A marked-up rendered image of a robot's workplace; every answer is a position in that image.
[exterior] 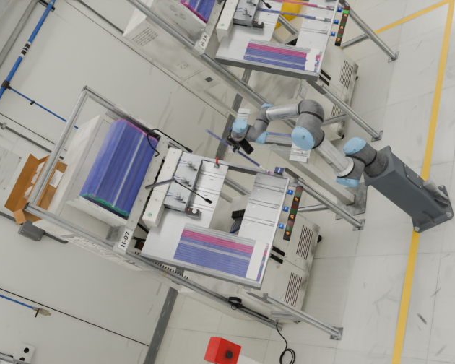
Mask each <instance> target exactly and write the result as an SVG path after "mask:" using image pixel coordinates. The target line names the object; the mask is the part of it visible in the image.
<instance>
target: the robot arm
mask: <svg viewBox="0 0 455 364"><path fill-rule="evenodd" d="M324 116H325V115H324V109H323V108H322V106H321V105H320V104H319V103H318V102H316V101H315V100H310V99H307V100H301V101H300V102H299V103H293V104H289V105H280V106H275V107H274V106H273V105H270V104H267V103H265V104H263V105H262V107H261V109H260V111H259V114H258V116H257V118H256V120H255V122H254V125H253V126H252V125H249V124H247V122H246V120H244V119H243V118H238V119H236V120H235V121H234V123H233V128H232V129H231V130H230V131H229V134H230V135H229V136H228V137H227V138H226V141H225V142H227V143H228V144H229V145H228V146H229V148H231V150H232V151H233V152H234V153H236V152H238V150H240V148H242V149H243V150H244V151H245V153H246V154H247V155H249V154H251V153H252V152H253V151H254V148H253V147H252V146H251V145H250V144H249V143H248V142H247V140H246V139H249V140H251V141H253V142H255V143H258V144H264V143H265V141H266V139H267V136H268V132H266V130H267V127H268V125H269V122H270V121H281V120H287V119H293V118H298V121H297V123H296V125H295V128H294V129H293V130H292V135H291V140H292V142H293V143H294V144H295V145H296V146H297V147H299V148H301V149H303V150H313V151H314V152H315V153H316V154H317V155H319V156H320V157H321V158H322V159H323V160H324V161H325V162H326V163H328V164H329V165H330V166H331V167H332V168H333V171H334V174H335V175H336V176H337V177H336V182H337V183H339V184H341V185H343V186H349V187H356V186H357V185H358V184H359V182H360V179H361V176H362V174H363V171H364V173H365V174H366V175H367V176H369V177H371V178H374V177H377V176H379V175H380V174H382V173H383V172H384V171H385V170H386V169H387V167H388V165H389V157H388V156H387V155H386V154H385V153H384V152H380V151H378V150H375V149H374V148H373V147H372V146H370V145H369V144H368V143H367V142H366V141H365V140H364V139H362V138H360V137H354V138H351V139H350V140H349V141H348V142H347V143H346V144H345V145H344V148H343V151H344V153H345V156H344V155H343V154H342V153H341V152H340V151H339V150H338V149H337V148H336V147H335V146H334V145H333V144H332V143H331V142H330V141H329V140H328V139H327V138H326V137H325V133H324V131H323V130H322V129H321V126H322V123H323V122H324ZM245 138H246V139H245ZM231 145H232V146H231Z"/></svg>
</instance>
